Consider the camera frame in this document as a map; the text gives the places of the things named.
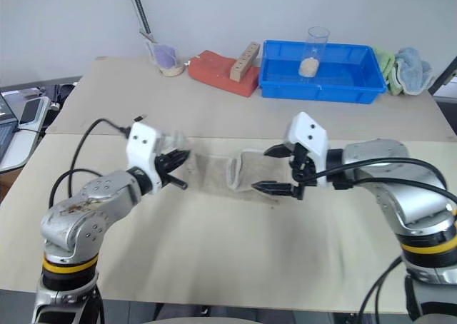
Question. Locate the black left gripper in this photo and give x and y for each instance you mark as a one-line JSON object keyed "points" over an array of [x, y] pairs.
{"points": [[162, 165]]}

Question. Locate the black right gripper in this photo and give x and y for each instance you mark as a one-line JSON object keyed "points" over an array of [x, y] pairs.
{"points": [[301, 168]]}

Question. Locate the beige towel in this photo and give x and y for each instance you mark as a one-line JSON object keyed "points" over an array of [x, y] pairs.
{"points": [[214, 174]]}

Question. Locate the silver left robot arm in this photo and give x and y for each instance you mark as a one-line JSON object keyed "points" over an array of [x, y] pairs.
{"points": [[89, 195]]}

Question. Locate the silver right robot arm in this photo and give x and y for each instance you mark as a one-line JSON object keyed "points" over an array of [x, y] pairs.
{"points": [[403, 195]]}

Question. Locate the small black usb plug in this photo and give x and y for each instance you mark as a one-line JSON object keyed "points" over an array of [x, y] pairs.
{"points": [[140, 117]]}

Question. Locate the blue plastic bin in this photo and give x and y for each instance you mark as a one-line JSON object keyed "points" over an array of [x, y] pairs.
{"points": [[278, 78]]}

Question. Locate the red brick block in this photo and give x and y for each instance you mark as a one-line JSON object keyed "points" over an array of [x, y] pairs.
{"points": [[214, 70]]}

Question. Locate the beige sponge lump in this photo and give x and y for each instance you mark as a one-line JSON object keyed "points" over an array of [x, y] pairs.
{"points": [[308, 68]]}

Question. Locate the wooden block with holes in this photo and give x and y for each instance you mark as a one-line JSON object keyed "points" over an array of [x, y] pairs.
{"points": [[243, 61]]}

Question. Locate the purple fluffy ball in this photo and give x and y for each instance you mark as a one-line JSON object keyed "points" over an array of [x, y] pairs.
{"points": [[165, 55]]}

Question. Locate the clear plastic cup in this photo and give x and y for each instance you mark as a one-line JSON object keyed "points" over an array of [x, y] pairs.
{"points": [[317, 42]]}

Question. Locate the black desk clutter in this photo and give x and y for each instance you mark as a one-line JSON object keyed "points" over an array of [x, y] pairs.
{"points": [[59, 93]]}

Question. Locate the green cloth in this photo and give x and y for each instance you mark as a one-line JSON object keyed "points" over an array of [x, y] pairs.
{"points": [[386, 67]]}

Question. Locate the black smartphone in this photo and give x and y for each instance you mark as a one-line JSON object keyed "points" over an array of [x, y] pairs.
{"points": [[29, 111]]}

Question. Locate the ribbed metal rod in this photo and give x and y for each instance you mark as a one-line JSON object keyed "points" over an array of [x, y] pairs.
{"points": [[140, 10]]}

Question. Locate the light blue cloth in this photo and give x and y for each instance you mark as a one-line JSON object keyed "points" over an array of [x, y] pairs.
{"points": [[412, 70]]}

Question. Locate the open laptop computer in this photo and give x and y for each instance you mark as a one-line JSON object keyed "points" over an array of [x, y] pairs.
{"points": [[6, 124]]}

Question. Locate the black slanted pole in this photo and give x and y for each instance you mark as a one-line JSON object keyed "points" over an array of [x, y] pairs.
{"points": [[444, 75]]}

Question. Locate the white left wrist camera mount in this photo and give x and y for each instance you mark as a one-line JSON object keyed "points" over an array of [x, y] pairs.
{"points": [[143, 149]]}

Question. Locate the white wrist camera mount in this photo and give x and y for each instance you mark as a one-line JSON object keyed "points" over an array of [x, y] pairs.
{"points": [[312, 135], [143, 149]]}

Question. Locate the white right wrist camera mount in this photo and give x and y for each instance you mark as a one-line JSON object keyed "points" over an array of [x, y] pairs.
{"points": [[312, 135]]}

